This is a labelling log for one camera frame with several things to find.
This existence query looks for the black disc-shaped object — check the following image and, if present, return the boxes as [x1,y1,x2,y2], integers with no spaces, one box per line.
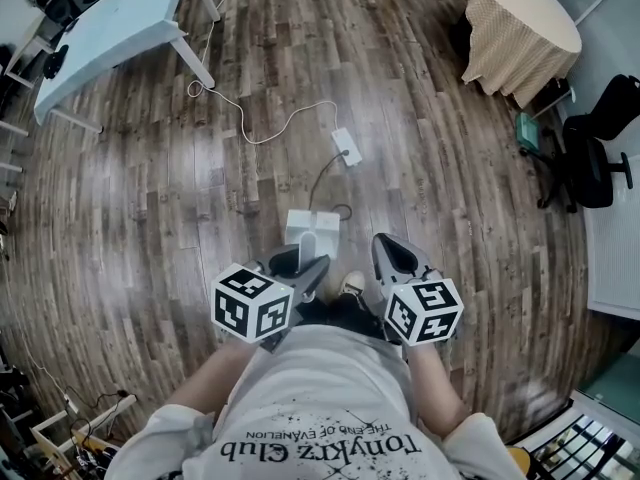
[43,43,70,79]

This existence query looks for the white printed t-shirt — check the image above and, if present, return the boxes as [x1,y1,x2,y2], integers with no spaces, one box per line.
[103,323,526,480]

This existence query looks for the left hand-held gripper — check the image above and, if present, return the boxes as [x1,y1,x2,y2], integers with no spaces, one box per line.
[210,245,332,354]

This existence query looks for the person's left forearm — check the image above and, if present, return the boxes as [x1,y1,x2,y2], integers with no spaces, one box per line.
[167,340,261,414]

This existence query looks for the white metal rack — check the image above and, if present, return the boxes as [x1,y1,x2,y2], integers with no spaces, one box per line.
[0,117,31,189]

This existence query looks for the person's black trousers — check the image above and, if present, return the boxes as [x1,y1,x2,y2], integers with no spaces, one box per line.
[294,292,389,342]

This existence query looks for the thin white floor cable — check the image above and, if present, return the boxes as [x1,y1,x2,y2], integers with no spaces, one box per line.
[12,317,79,409]

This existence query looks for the wooden frame rack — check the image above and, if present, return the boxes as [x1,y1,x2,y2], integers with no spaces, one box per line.
[29,392,139,480]

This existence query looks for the large white table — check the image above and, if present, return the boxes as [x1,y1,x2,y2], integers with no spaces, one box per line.
[33,0,221,133]

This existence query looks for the black power cable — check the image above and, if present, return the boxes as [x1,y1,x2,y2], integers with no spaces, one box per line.
[308,148,354,222]

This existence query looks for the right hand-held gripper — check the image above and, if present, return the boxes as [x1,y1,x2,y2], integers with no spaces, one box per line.
[372,233,465,347]

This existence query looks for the person's right beige shoe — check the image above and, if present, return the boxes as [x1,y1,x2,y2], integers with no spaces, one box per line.
[339,270,366,297]

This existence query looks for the black office chair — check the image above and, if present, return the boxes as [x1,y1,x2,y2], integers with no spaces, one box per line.
[519,73,640,214]

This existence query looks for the white power strip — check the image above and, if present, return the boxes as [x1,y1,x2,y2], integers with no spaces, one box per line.
[330,127,364,166]

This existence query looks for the white power cable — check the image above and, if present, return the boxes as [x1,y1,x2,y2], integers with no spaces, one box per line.
[187,0,341,145]

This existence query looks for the small white desk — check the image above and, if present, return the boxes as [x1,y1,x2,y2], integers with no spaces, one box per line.
[4,12,56,89]

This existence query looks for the person's right forearm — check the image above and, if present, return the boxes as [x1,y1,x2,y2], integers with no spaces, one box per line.
[407,342,466,432]

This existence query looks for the round table with beige cloth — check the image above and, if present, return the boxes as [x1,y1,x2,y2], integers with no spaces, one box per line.
[447,0,584,109]

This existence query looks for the green box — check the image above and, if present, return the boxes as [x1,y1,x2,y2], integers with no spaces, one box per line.
[514,112,540,149]

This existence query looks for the yellow wooden seat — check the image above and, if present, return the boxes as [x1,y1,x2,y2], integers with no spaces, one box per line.
[504,446,531,474]

